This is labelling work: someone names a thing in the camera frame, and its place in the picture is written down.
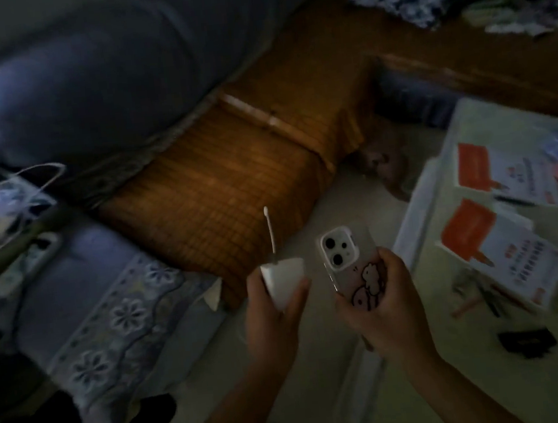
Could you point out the person's left hand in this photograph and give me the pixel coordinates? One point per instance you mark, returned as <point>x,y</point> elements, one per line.
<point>266,327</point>

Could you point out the person's right hand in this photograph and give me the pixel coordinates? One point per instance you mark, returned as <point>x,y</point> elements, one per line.
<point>395,321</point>

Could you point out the person's left thumb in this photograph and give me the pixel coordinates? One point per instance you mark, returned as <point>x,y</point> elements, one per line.
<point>299,297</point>

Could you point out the person's right thumb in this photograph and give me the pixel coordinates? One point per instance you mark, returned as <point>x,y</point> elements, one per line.
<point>395,271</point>

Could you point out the phone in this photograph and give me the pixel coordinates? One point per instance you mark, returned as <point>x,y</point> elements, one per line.
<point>352,266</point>

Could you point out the person's left forearm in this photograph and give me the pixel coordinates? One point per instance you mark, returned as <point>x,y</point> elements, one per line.
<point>231,417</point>

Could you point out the person's right forearm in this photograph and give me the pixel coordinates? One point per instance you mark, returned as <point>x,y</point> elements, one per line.
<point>465,395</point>

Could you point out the orange and white booklet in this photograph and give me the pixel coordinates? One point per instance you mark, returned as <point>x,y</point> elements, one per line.
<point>502,250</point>
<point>503,173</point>

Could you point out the black pen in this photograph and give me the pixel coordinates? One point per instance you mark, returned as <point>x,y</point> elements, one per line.
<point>514,201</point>

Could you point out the brown bamboo bed mat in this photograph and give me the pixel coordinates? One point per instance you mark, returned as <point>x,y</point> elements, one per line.
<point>263,156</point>

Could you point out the small black pouch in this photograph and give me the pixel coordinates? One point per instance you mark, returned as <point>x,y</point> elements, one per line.
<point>527,341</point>

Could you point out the blue floral pillow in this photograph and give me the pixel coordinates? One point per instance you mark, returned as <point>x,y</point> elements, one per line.
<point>112,326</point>

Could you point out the white power strip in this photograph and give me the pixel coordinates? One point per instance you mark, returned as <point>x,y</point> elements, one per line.
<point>26,265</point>

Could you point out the grey-blue quilt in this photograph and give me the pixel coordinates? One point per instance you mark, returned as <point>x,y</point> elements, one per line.
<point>95,69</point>

